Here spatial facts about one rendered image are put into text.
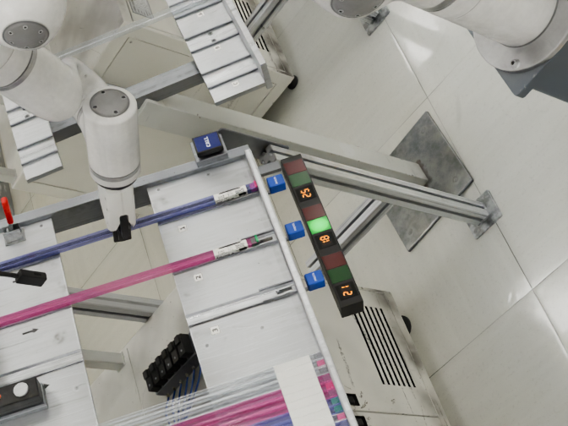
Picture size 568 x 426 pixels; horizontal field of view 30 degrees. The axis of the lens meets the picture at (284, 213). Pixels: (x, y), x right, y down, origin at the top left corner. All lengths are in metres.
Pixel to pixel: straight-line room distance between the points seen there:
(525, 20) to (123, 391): 1.29
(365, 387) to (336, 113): 0.93
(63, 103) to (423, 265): 1.26
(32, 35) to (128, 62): 1.53
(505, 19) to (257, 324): 0.65
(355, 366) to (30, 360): 0.77
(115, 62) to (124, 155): 1.11
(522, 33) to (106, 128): 0.63
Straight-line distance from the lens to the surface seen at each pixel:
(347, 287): 1.79
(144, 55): 2.79
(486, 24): 1.48
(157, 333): 2.30
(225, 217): 1.89
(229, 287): 1.80
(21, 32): 1.27
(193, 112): 2.16
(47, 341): 1.83
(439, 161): 2.59
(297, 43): 3.13
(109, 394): 2.44
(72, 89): 1.57
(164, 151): 3.07
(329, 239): 1.85
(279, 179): 1.91
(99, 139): 1.67
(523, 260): 2.39
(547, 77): 1.58
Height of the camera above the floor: 1.86
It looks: 38 degrees down
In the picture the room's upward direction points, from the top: 77 degrees counter-clockwise
